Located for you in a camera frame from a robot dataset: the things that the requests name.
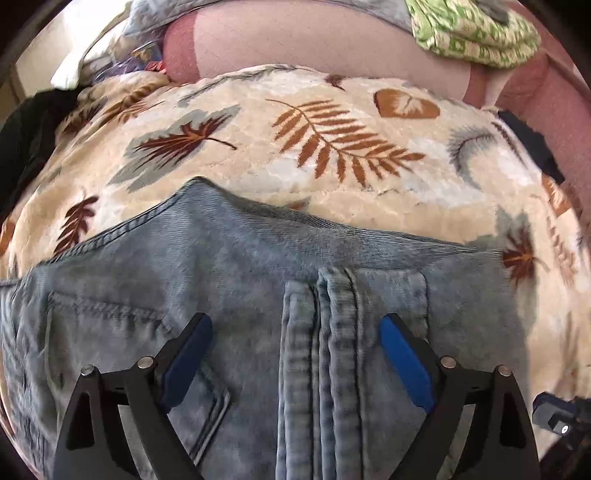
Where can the leaf print blanket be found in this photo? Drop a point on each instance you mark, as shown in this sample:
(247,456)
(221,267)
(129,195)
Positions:
(351,143)

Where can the small grey cloth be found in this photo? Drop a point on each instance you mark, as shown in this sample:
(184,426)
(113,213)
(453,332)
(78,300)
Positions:
(496,9)

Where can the small black cloth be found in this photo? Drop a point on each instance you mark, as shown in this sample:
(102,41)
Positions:
(531,143)

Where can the green patterned blanket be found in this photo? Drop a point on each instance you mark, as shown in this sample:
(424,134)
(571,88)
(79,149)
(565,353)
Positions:
(475,32)

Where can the purple printed packet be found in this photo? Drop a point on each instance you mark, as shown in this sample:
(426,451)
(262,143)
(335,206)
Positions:
(138,60)

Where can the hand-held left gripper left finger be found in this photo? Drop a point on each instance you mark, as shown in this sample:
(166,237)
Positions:
(184,364)

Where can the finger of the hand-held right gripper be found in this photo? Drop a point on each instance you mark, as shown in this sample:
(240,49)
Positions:
(556,413)

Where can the white crumpled cloth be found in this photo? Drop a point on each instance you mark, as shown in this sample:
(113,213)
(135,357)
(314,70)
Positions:
(78,64)

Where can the grey-blue denim pants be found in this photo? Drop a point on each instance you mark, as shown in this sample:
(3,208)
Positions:
(258,332)

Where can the grey quilted pillow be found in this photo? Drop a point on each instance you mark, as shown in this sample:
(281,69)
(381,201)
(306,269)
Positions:
(212,7)

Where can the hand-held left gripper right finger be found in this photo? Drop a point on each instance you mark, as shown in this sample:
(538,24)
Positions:
(406,364)

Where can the black jacket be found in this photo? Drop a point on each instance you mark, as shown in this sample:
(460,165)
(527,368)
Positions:
(27,134)

